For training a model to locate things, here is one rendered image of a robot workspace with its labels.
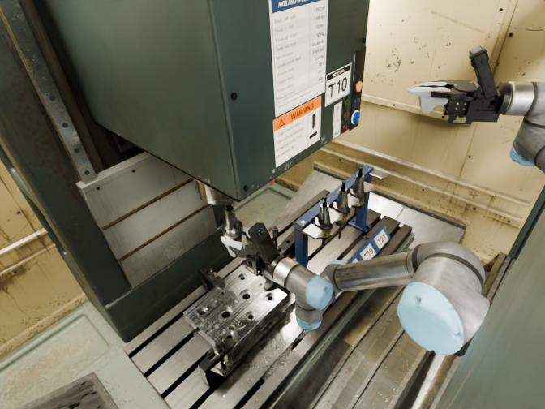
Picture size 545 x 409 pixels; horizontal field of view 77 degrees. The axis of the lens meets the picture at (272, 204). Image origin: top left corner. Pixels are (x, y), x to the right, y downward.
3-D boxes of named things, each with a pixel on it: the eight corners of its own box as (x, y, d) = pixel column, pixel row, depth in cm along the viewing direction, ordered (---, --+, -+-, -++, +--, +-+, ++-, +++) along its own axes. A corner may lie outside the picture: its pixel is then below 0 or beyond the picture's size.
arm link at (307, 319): (333, 310, 102) (335, 286, 95) (312, 338, 95) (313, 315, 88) (311, 297, 106) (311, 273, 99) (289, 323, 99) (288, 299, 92)
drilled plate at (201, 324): (287, 303, 126) (287, 294, 123) (229, 361, 110) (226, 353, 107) (244, 272, 139) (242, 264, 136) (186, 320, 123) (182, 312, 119)
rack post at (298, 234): (315, 286, 136) (317, 230, 118) (307, 294, 133) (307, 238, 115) (296, 273, 142) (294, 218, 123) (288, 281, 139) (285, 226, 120)
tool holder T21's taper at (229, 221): (229, 219, 105) (227, 202, 100) (242, 223, 103) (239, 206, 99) (221, 228, 102) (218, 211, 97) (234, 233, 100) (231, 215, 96)
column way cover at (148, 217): (221, 230, 165) (201, 131, 134) (132, 292, 139) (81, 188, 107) (214, 226, 168) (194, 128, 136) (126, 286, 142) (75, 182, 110)
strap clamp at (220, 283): (230, 299, 133) (225, 273, 124) (224, 304, 132) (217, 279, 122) (208, 281, 141) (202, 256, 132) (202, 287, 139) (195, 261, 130)
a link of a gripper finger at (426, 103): (405, 114, 83) (445, 116, 81) (409, 90, 79) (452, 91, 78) (403, 109, 85) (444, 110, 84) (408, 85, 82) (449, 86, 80)
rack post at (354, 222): (372, 227, 161) (381, 174, 142) (366, 233, 158) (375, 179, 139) (354, 218, 166) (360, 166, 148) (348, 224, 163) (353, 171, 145)
